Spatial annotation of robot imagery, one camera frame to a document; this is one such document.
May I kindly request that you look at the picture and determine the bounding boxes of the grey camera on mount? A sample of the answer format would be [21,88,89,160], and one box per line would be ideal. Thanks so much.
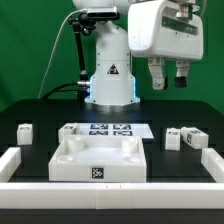
[87,6,119,21]

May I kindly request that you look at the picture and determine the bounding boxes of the white camera cable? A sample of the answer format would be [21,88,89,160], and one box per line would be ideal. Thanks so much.
[37,8,88,100]

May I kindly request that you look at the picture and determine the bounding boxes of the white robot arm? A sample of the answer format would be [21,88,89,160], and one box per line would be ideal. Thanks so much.
[72,0,204,112]

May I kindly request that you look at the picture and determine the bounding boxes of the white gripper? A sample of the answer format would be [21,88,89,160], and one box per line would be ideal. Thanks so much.
[128,0,204,90]

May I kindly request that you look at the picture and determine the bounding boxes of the black base cables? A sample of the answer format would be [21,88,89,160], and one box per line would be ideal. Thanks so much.
[40,81,92,100]

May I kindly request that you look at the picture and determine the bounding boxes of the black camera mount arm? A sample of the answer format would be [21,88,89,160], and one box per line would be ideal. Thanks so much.
[68,13,98,101]

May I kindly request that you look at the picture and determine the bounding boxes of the white square tabletop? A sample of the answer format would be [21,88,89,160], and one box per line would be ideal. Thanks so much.
[48,135,147,183]

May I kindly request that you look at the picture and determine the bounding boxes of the white U-shaped fence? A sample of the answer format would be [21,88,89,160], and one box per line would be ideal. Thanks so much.
[0,147,224,209]

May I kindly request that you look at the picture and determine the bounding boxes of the white tag sheet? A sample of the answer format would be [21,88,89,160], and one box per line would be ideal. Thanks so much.
[77,123,154,139]

